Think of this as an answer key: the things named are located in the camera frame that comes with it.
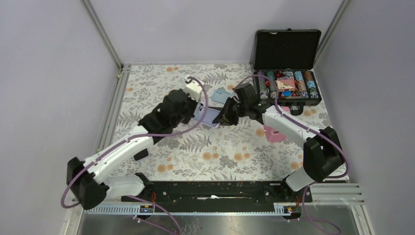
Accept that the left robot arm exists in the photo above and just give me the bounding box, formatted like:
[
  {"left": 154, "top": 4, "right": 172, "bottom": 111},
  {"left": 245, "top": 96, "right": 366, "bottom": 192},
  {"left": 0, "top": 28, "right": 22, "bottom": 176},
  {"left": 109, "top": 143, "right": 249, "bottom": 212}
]
[{"left": 61, "top": 87, "right": 207, "bottom": 210}]

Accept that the playing cards deck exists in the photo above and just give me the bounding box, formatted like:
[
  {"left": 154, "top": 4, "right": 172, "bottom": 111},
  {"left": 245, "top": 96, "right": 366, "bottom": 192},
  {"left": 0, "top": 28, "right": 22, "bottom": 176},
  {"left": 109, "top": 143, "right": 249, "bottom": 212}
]
[{"left": 276, "top": 78, "right": 296, "bottom": 92}]

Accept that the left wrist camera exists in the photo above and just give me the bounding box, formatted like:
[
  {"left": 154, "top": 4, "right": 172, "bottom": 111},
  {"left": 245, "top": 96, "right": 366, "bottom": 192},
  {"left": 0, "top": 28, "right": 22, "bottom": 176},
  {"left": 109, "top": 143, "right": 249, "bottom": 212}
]
[{"left": 183, "top": 76, "right": 202, "bottom": 102}]

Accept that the black poker chip case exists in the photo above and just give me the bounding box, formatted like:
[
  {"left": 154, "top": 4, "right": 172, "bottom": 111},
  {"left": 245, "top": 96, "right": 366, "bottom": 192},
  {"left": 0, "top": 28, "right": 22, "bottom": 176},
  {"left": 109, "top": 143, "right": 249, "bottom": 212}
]
[{"left": 253, "top": 29, "right": 322, "bottom": 116}]

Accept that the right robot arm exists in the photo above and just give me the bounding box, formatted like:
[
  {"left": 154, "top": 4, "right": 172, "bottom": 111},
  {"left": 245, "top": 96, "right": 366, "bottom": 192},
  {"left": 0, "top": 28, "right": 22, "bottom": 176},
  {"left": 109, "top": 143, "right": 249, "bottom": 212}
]
[{"left": 212, "top": 83, "right": 346, "bottom": 202}]

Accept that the black phone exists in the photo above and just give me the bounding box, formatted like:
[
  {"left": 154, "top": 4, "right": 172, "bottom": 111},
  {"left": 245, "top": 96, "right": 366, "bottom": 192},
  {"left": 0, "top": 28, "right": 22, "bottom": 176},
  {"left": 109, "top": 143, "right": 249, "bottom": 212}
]
[{"left": 209, "top": 106, "right": 223, "bottom": 112}]

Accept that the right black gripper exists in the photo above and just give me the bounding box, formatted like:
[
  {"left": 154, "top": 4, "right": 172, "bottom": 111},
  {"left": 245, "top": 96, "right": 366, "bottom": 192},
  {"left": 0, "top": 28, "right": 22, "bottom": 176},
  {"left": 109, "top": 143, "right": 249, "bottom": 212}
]
[{"left": 212, "top": 97, "right": 249, "bottom": 127}]

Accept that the light blue phone case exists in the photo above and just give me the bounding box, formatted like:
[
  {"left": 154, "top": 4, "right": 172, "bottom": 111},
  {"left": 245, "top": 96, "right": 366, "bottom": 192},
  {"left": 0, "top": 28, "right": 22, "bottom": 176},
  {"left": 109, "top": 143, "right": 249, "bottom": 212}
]
[{"left": 211, "top": 90, "right": 234, "bottom": 104}]

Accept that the floral tablecloth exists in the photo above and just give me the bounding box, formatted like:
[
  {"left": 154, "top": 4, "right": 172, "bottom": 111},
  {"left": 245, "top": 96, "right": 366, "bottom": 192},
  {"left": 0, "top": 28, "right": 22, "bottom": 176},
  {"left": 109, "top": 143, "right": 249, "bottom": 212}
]
[{"left": 112, "top": 64, "right": 304, "bottom": 181}]

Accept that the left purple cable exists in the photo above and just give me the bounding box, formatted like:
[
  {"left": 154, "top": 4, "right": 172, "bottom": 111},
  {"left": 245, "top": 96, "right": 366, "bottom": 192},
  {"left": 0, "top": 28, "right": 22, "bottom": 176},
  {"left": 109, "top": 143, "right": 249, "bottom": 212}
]
[{"left": 60, "top": 76, "right": 209, "bottom": 235}]

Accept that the pink box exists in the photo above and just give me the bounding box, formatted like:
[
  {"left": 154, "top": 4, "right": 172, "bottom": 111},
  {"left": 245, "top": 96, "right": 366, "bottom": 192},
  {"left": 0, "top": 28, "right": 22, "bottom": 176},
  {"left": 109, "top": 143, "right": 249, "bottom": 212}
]
[{"left": 262, "top": 107, "right": 287, "bottom": 142}]

